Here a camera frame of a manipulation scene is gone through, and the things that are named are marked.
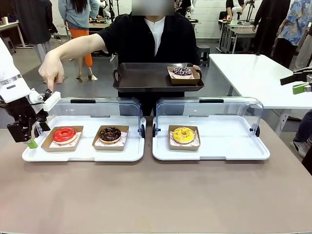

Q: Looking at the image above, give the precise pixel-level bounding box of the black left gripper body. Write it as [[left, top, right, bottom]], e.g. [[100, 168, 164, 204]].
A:
[[6, 102, 38, 144]]

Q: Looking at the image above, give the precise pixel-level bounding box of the person in black clothes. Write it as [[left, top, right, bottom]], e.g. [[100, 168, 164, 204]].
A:
[[252, 0, 291, 56]]

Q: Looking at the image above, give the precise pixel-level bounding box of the person in blue floral shirt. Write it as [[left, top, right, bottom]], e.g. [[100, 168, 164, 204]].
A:
[[271, 0, 312, 70]]

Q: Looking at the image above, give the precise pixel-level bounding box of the brown cardboard donut tray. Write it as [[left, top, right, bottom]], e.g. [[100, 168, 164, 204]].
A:
[[167, 65, 201, 85], [92, 125, 130, 152], [40, 125, 84, 153], [167, 125, 201, 151]]

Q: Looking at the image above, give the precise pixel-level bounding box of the person's left hand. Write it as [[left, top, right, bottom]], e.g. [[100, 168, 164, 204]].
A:
[[192, 64, 203, 79]]

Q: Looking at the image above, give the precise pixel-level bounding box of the dark round stool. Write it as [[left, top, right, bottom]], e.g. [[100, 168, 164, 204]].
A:
[[196, 44, 211, 67]]

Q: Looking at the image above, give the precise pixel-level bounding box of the yellow sprinkled donut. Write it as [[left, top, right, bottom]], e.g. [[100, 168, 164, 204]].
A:
[[172, 126, 196, 145]]

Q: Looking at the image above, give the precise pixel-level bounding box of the plain chocolate donut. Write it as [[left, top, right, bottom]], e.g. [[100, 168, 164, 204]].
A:
[[98, 126, 122, 144]]

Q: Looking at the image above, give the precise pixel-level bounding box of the chocolate donut with coloured sprinkles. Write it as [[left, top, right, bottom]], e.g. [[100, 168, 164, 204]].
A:
[[172, 66, 193, 78]]

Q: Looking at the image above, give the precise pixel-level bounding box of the grey background workbench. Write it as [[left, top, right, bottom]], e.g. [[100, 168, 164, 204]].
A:
[[217, 19, 257, 55]]

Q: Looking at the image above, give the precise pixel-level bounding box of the white printed paper liner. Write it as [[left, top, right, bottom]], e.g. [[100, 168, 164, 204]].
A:
[[169, 136, 200, 148], [170, 72, 196, 80], [49, 132, 82, 149], [94, 131, 128, 147]]

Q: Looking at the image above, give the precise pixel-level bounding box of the white display tray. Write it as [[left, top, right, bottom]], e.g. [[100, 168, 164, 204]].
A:
[[152, 115, 271, 161], [21, 115, 147, 162]]

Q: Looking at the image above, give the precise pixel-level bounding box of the person in dark coat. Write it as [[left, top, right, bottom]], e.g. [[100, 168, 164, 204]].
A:
[[11, 0, 58, 64]]

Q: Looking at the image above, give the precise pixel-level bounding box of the person in black shirt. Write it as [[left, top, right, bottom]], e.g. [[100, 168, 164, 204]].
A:
[[98, 0, 203, 117]]

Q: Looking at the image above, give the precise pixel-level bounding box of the person's right hand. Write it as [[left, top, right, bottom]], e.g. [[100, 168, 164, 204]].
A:
[[38, 52, 65, 92]]

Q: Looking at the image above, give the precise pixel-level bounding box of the large white table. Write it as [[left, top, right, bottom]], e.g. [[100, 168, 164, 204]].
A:
[[208, 53, 312, 137]]

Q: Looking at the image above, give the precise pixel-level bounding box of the clear plastic display cover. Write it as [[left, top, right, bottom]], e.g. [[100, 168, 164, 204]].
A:
[[153, 97, 264, 138], [33, 97, 146, 140]]

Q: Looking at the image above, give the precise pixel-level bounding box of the red glazed donut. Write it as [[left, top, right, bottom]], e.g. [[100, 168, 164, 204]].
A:
[[52, 126, 78, 145]]

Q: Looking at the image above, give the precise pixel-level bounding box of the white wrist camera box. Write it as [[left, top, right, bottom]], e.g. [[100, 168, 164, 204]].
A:
[[43, 91, 61, 113]]

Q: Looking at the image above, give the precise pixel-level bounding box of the dark brown serving tray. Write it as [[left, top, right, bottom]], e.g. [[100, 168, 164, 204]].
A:
[[112, 62, 205, 93]]

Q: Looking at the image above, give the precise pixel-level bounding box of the person's right forearm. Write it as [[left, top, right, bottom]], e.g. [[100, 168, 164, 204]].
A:
[[48, 32, 107, 64]]

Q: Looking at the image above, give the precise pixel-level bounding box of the small white background robot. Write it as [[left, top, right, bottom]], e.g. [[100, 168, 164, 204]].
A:
[[230, 0, 245, 26]]

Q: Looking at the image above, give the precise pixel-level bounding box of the light background desk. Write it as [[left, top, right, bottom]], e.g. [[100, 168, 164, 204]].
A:
[[0, 20, 28, 50]]

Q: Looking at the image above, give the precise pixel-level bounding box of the person with white sneakers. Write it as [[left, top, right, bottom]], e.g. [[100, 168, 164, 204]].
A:
[[289, 109, 312, 159]]

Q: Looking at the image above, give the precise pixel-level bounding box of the person in orange skirt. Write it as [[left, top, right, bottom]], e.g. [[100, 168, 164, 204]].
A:
[[58, 0, 98, 81]]

